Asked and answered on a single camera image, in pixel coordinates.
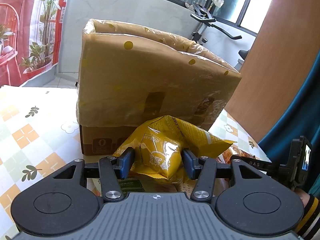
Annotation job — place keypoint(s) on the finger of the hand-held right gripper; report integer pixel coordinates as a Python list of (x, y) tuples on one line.
[(260, 165)]

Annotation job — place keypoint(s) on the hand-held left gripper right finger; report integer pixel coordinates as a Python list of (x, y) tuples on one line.
[(189, 164)]

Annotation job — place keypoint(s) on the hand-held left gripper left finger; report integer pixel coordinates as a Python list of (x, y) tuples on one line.
[(126, 163)]

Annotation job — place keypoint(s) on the yellow snack packet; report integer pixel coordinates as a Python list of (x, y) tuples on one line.
[(160, 155)]

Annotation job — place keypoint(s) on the brown cardboard box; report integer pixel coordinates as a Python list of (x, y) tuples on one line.
[(100, 142)]

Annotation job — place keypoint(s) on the silver red snack packet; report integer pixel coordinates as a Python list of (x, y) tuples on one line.
[(226, 155)]

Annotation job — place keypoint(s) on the yellow-dotted clear plastic bag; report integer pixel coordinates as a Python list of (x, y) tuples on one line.
[(150, 75)]

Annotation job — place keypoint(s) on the person's right forearm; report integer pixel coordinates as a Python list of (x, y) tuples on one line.
[(311, 215)]

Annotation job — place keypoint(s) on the green snack packet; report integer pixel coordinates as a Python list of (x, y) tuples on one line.
[(131, 183)]

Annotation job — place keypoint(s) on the teal cloth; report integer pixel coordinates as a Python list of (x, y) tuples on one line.
[(295, 110)]

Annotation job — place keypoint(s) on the checked floral tablecloth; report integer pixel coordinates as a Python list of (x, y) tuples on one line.
[(37, 130)]

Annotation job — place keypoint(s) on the black exercise bike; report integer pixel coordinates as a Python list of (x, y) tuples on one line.
[(202, 20)]

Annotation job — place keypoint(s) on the red plant wall poster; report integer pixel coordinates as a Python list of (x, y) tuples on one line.
[(27, 30)]

